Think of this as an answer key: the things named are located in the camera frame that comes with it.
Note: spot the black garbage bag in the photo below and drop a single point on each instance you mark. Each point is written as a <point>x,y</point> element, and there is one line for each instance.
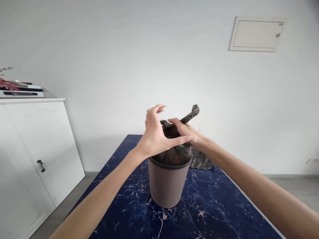
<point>172,154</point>

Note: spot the person's right hand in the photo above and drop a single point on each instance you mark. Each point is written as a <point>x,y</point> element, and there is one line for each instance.
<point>188,133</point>

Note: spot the white cabinet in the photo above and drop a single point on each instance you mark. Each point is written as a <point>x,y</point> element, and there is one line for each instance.
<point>32,154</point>

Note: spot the red leafy plant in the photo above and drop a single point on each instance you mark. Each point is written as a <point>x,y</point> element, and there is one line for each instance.
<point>7,83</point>

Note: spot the person's right fingers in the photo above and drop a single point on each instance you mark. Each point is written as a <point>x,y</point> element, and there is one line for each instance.
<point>175,124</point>

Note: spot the person's left fingers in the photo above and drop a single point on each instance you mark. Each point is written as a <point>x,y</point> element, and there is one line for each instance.
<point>153,110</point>

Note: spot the grey-brown round trash bin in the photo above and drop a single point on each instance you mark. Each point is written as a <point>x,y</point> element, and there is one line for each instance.
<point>167,185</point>

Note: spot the person's left hand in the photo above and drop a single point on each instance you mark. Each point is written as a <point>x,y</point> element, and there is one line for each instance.
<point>152,139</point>

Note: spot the white wall panel box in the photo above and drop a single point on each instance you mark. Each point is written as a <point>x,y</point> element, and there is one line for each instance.
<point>256,34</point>

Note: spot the person's left thumb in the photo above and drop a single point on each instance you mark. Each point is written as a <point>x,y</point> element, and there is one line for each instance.
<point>180,141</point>

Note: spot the white flat appliance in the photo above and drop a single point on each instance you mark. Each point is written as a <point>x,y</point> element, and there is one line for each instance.
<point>27,91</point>

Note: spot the folded black plastic bag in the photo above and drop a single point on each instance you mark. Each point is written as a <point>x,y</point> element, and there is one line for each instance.
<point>202,160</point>

